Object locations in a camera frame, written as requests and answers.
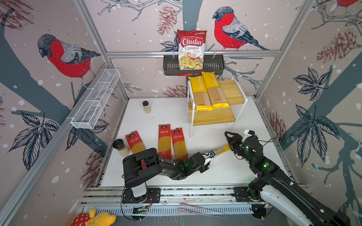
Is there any white frame wooden shelf rack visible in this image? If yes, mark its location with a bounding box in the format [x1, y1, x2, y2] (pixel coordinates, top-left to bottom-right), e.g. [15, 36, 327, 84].
[187, 78, 248, 137]

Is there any Chuba cassava chips bag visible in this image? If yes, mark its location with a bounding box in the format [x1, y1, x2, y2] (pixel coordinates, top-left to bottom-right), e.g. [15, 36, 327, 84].
[177, 30, 207, 70]

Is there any yellow plush toy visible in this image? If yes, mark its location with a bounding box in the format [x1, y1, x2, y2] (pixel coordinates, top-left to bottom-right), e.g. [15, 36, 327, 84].
[85, 209, 116, 226]

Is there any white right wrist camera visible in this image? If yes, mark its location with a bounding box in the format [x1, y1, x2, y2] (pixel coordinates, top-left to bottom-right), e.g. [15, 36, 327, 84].
[244, 129, 255, 138]

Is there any yellow spaghetti bag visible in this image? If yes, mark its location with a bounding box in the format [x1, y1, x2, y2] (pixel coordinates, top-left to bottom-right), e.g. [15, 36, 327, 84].
[214, 145, 229, 156]
[189, 76, 213, 111]
[202, 72, 230, 109]

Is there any white wire mesh basket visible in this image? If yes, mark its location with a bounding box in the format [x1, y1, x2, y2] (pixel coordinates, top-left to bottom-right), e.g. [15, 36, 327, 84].
[71, 69, 120, 130]

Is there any red strawberry plush toy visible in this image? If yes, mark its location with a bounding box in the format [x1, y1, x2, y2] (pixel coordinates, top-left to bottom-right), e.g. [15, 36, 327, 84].
[70, 213, 91, 226]

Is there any metal base rail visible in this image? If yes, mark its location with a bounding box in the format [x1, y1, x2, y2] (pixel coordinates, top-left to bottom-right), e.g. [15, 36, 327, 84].
[79, 185, 272, 218]

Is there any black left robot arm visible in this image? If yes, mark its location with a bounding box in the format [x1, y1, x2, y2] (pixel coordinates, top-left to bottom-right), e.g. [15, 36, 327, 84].
[123, 148, 217, 198]

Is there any red pasta bag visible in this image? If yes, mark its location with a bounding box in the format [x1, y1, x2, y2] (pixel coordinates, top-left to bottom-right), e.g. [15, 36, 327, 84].
[125, 131, 146, 154]
[171, 128, 189, 159]
[158, 124, 172, 161]

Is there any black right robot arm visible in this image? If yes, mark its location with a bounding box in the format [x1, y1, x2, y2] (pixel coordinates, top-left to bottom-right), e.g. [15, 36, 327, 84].
[224, 132, 351, 226]

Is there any red pasta bag left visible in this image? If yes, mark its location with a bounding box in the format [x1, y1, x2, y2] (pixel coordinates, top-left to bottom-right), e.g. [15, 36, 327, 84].
[125, 131, 146, 154]

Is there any black hanging wire basket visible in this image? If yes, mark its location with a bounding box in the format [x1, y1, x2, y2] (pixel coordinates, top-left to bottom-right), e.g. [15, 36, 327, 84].
[163, 55, 225, 76]

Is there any red pasta bag middle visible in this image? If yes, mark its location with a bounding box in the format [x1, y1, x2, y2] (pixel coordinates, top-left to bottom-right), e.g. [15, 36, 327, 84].
[158, 124, 172, 161]

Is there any large spice jar black lid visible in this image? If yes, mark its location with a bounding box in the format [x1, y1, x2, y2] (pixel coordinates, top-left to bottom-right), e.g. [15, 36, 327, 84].
[112, 139, 131, 157]

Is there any small spice jar black lid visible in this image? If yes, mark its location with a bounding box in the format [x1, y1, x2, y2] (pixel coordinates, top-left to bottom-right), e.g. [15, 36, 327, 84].
[142, 101, 151, 114]

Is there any red pasta bag right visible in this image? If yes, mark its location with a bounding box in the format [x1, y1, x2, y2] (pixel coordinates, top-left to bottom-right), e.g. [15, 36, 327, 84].
[171, 128, 189, 159]

